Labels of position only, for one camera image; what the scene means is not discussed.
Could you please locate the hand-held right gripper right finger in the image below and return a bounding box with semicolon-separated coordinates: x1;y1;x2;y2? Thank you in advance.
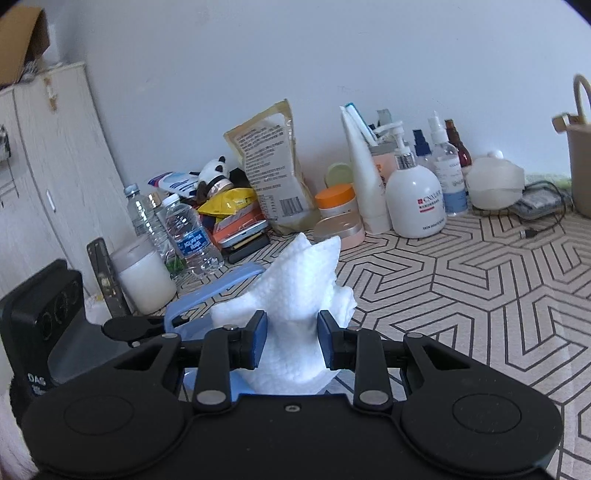
317;310;468;411

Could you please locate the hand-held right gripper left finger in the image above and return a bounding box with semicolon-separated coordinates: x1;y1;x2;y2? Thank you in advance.
113;310;269;414

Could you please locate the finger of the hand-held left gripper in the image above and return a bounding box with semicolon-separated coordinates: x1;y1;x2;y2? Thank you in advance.
102;316;168;348

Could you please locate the white paper towel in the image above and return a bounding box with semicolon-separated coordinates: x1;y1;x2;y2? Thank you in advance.
210;232;357;397

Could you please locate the blue plastic container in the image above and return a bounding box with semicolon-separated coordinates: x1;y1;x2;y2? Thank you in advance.
164;263;352;402

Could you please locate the white translucent jar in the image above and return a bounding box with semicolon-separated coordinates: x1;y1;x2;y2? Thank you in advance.
110;235;177;313

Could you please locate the dark rectangular bar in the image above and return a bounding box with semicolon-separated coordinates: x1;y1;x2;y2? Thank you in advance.
87;237;130;319

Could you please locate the black phone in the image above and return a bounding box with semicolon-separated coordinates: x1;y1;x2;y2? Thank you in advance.
226;233;271;264

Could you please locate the blue label water bottle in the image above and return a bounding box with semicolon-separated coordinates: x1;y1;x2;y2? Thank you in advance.
159;194;225;275

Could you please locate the tall clear water bottle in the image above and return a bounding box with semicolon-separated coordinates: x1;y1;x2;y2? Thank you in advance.
123;183;185;278

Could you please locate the pink cream jar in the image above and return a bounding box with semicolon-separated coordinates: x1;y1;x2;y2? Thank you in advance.
313;216;365;250

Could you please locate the orange box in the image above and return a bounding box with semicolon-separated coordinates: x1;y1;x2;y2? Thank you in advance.
210;205;269;245

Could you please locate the yellow snack packet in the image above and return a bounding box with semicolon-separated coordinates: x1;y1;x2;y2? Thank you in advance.
198;188;258;217

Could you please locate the white cabinet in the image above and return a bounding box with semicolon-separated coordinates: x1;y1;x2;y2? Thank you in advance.
0;62;127;301

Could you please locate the orange lid jar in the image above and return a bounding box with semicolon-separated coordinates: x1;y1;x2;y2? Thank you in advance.
315;183;357;217

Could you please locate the blue and white tube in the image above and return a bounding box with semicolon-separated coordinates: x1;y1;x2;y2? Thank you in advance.
148;171;201;198

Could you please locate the white cosmetic tube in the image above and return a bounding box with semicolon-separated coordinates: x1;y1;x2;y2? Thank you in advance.
339;105;393;234

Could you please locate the white pump bottle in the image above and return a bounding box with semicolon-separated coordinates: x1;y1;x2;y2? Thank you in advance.
374;121;446;239

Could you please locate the green lid jar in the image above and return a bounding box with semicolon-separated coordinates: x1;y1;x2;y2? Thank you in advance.
325;162;354;189

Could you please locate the panda plush toy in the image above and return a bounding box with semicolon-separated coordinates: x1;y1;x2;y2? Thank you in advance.
198;156;232;197

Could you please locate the beige snack bag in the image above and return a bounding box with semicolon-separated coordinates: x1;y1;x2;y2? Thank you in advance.
224;98;319;234

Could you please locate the pink carton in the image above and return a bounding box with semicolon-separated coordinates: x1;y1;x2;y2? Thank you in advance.
372;152;398;195

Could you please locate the clear spray bottle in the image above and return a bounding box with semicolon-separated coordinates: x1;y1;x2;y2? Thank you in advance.
427;112;469;217

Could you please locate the dark blue spray bottle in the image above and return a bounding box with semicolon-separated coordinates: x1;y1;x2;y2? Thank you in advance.
412;129;437;171

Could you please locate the white round lamp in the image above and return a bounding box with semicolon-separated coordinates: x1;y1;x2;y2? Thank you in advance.
466;150;526;210

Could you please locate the brown glass bottle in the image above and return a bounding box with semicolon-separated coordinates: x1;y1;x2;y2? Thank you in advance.
444;119;473;169

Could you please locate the grey electronic device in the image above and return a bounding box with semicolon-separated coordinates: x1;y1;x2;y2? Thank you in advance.
515;182;573;220

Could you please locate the green cloth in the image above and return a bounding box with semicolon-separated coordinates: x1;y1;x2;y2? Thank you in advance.
526;173;573;190

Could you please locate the cardboard box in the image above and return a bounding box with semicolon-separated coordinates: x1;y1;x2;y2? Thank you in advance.
0;7;51;86

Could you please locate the beige basket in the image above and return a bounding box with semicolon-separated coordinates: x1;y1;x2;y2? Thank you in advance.
551;74;591;217

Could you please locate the black cable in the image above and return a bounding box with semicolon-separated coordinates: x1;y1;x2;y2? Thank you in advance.
471;180;575;240

